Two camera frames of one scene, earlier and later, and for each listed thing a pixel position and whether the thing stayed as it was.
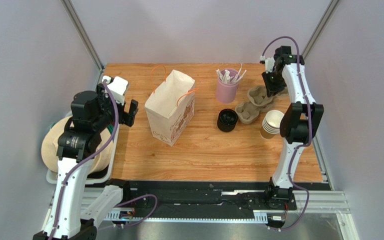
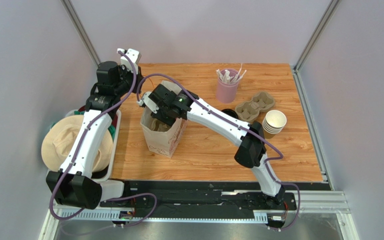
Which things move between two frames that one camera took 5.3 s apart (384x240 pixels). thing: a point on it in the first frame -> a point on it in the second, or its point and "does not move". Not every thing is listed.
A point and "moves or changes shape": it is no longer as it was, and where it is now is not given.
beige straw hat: [49, 149] does not move
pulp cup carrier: [247, 113] does not move
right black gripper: [272, 84] -> [160, 111]
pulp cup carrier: [259, 96] -> [156, 125]
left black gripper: [132, 110] -> [138, 78]
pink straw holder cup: [226, 93] does not move
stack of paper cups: [271, 124] does not move
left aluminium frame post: [84, 36] does not move
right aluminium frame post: [328, 13] does not move
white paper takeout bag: [171, 107] moves or changes shape
